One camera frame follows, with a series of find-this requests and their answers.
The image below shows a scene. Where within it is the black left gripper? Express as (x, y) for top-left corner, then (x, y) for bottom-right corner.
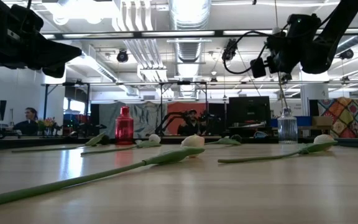
(0, 0), (83, 78)

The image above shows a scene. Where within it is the dark red artificial tulip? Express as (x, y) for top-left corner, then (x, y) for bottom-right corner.
(11, 131), (111, 154)

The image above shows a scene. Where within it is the pink artificial tulip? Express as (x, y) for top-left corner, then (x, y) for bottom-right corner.
(218, 133), (339, 164)

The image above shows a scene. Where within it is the black artificial tulip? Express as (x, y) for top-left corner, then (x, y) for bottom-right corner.
(204, 134), (243, 146)

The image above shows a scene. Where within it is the white artificial tulip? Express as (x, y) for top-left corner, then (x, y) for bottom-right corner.
(80, 133), (162, 156)

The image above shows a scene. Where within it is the cream peach artificial tulip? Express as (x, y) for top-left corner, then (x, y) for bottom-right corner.
(0, 134), (206, 210)

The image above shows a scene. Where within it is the clear ribbed glass vase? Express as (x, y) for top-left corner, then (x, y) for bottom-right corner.
(277, 107), (298, 144)

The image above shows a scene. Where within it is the red ribbed glass vase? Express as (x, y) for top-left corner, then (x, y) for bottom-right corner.
(114, 106), (135, 146)

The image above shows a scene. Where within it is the mixed flower bouquet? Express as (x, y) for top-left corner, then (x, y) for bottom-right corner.
(37, 117), (57, 136)

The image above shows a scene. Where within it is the blue storage bin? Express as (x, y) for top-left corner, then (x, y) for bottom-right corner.
(270, 116), (313, 128)

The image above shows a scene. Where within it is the person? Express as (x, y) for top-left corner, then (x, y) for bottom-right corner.
(6, 107), (40, 136)
(177, 108), (200, 136)

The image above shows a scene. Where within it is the brown cardboard box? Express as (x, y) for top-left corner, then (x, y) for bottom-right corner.
(311, 116), (334, 128)

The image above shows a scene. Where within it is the black light bar beam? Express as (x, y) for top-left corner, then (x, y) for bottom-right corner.
(40, 28), (358, 40)

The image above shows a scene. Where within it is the colourful patchwork quilt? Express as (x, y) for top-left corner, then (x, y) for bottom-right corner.
(317, 96), (358, 139)

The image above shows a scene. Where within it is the grey patterned curtain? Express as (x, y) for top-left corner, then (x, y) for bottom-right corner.
(99, 101), (167, 138)

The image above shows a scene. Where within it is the black dome camera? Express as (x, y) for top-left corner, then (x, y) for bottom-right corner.
(339, 48), (355, 61)
(116, 49), (129, 63)

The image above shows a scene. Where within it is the black mounted camera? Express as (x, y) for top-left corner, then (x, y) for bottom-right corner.
(221, 37), (239, 62)

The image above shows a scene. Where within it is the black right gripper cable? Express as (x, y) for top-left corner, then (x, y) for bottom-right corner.
(223, 30), (275, 75)

